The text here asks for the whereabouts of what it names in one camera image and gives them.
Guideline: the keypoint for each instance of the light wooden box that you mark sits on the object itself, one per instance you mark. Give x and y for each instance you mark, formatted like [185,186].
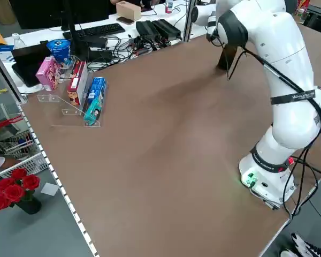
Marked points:
[128,10]

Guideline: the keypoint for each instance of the pink snack box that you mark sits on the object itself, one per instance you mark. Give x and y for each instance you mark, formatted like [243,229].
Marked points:
[46,73]

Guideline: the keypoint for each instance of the slanted aluminium frame post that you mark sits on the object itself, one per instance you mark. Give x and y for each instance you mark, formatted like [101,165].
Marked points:
[5,72]

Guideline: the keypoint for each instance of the blue cookie box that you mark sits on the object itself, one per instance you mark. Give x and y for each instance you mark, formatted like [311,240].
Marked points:
[96,88]

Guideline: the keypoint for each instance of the red soda bottle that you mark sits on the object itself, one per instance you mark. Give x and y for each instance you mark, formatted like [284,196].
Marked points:
[303,3]

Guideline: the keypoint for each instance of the red artificial rose bouquet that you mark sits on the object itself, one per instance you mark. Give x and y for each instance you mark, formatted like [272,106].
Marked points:
[13,191]

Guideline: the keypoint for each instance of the clear water bottle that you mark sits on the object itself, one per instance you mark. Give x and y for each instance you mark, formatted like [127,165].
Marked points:
[18,41]

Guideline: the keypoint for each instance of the dark glass bottle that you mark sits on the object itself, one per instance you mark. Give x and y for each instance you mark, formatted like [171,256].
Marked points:
[226,57]

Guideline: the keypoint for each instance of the black power brick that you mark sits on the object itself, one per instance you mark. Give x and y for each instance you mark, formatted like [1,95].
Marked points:
[167,28]
[147,29]

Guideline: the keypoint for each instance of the black vase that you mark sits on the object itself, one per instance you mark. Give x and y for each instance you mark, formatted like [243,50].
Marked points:
[30,206]

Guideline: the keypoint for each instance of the black laptop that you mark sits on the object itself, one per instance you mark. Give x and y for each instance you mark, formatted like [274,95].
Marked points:
[29,64]

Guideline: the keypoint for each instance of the black keyboard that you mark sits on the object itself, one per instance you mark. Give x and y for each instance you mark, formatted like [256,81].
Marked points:
[101,29]

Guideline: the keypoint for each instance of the black and white sneaker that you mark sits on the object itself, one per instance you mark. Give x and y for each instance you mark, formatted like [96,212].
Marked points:
[310,245]
[287,253]

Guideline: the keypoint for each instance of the black computer monitor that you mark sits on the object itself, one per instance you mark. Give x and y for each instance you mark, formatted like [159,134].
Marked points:
[42,13]

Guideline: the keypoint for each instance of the clear acrylic stepped shelf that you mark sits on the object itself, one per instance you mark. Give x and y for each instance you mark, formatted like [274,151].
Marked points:
[69,111]

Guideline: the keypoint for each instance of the person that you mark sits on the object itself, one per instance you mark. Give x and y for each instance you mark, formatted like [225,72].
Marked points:
[148,3]

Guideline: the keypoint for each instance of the white card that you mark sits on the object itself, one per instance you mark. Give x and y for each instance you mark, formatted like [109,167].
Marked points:
[49,189]

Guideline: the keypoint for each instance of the person's forearm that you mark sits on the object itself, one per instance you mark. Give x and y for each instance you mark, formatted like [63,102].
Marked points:
[5,162]

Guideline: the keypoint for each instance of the slotted aluminium table rail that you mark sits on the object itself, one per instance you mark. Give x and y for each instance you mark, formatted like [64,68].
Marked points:
[59,184]

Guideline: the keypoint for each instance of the blue round snack tub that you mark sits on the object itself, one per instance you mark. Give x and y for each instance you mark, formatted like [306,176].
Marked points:
[60,52]

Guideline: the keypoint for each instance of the red cookie box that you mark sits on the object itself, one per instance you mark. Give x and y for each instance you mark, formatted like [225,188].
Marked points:
[77,83]

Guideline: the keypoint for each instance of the teal snack box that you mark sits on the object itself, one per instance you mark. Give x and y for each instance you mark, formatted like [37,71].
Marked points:
[94,112]

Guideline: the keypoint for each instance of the blue and white box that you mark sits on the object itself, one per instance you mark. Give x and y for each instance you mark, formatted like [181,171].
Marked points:
[4,53]

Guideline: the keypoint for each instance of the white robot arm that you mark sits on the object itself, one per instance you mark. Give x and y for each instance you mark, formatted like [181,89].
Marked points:
[283,40]

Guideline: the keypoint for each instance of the smartphone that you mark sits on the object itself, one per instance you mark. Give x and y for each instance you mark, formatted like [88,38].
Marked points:
[124,20]

